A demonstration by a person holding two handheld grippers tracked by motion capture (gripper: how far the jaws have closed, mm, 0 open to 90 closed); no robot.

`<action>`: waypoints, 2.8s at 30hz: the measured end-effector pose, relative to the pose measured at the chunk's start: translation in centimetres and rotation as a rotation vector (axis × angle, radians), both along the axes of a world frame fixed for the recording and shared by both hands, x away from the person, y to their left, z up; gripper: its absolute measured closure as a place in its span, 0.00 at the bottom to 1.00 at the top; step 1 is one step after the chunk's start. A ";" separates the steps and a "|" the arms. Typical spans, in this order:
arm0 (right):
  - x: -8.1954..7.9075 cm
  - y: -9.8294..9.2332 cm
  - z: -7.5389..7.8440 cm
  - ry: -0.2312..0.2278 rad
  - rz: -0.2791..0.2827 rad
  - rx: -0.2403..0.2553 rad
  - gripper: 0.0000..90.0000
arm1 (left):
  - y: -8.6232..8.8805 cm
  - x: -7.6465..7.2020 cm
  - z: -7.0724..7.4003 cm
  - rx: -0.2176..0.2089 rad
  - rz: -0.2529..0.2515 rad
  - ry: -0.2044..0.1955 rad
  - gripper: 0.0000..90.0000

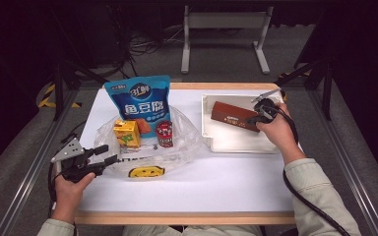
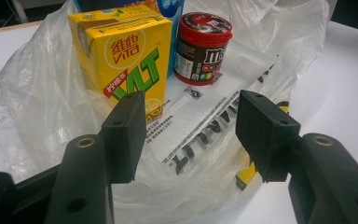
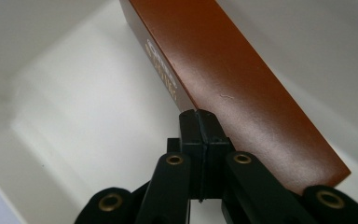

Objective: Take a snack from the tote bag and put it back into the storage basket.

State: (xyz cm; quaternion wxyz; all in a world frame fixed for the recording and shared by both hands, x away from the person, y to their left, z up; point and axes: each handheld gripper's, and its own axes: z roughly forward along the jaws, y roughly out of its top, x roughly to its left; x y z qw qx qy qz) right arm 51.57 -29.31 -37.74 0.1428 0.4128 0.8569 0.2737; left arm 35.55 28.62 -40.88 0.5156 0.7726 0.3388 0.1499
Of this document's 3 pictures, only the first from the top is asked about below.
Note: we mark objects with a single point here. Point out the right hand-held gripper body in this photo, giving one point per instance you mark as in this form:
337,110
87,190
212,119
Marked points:
267,109

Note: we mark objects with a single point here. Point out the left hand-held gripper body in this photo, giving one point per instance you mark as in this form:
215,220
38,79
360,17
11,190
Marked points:
75,164

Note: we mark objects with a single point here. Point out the brown rectangular box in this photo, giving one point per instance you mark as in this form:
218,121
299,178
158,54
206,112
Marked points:
233,114

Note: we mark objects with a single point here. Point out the white plastic tray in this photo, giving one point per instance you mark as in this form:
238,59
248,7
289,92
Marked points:
233,141

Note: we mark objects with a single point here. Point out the yellow drink carton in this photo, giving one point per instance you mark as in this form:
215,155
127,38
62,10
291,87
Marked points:
126,132

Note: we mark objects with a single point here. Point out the clear printed plastic bag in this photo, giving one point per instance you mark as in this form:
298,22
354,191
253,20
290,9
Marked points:
183,144

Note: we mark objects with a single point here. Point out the person's right hand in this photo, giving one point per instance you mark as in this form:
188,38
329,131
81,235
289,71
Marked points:
282,134

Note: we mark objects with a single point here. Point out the person's left hand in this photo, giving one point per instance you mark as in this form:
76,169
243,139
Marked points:
67,196

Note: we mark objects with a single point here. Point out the blue snack packet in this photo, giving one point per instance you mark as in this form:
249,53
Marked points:
141,108

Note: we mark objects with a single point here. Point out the red can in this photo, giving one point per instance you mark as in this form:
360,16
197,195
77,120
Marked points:
164,134

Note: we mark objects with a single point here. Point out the yellow black hazard tape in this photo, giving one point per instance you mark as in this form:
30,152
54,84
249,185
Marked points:
46,98

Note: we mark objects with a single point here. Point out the white table mat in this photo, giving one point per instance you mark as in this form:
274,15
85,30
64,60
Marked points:
193,187

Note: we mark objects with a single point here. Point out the white metal stand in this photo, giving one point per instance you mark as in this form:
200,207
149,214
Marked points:
226,20

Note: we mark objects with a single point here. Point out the person's torso in light clothing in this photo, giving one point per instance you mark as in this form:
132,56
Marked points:
193,231

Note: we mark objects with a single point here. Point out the aluminium floor rail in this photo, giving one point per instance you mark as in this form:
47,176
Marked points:
351,177
26,183

